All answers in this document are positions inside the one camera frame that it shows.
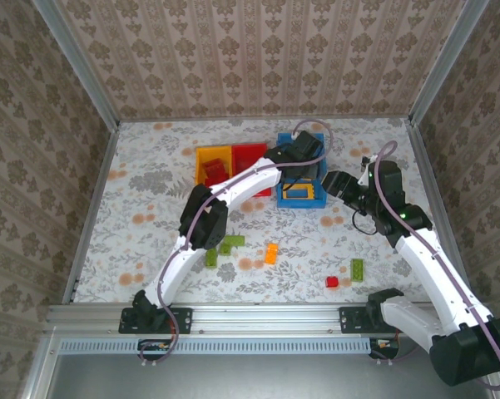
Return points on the yellow lego window frame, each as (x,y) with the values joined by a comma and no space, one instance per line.
(298,196)

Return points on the red plastic bin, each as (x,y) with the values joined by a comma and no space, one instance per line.
(249,156)

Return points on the blue plastic bin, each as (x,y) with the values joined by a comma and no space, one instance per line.
(301,203)

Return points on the red lego window frame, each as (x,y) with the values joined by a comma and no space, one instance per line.
(215,166)

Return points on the yellow plastic bin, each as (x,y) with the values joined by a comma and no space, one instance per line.
(199,166)

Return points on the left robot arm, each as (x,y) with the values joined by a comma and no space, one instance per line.
(172,270)

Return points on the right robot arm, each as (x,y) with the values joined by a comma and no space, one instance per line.
(432,274)

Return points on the green lego brick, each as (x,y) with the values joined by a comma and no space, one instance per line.
(357,270)
(225,249)
(211,258)
(236,240)

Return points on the orange lego brick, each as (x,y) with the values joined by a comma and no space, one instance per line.
(271,253)

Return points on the small red lego brick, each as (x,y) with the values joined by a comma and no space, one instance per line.
(332,282)

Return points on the metal sheet panel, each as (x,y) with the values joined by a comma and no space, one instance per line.
(253,378)

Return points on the aluminium side rail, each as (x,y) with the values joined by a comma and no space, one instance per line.
(425,166)
(104,170)

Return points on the aluminium back rail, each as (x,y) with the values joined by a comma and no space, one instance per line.
(262,119)

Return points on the aluminium frame post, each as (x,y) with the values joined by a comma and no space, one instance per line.
(77,62)
(445,62)

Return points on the aluminium front mounting rail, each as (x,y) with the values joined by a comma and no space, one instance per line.
(266,318)

